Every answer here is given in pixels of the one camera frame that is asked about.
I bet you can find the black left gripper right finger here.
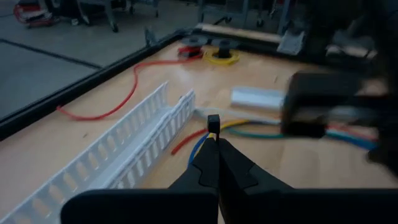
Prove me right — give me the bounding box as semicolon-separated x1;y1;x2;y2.
218;138;398;224

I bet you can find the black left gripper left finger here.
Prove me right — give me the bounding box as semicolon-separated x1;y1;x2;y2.
60;138;220;224

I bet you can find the multicolour wire harness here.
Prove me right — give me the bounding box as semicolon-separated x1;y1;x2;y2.
170;107;379;167

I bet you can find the white slotted cable duct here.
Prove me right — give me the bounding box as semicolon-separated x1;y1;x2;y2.
0;81;197;224

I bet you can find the grey cart leg with castor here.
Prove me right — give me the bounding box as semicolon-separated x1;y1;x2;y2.
74;0;121;34

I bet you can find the grey metal bracket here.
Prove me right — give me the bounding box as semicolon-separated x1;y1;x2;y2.
276;29;305;56

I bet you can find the white duct cover strip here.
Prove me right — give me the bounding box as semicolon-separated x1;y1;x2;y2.
229;86;377;124

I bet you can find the yellow wire spool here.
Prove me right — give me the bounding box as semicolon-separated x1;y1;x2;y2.
202;39;241;66

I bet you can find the loose red wire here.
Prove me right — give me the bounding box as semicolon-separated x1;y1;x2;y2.
57;54;203;121

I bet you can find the red wire spool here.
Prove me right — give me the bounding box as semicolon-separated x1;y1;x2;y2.
177;35;208;60

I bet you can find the black aluminium table frame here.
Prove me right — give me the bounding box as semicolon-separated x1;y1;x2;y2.
0;26;398;141

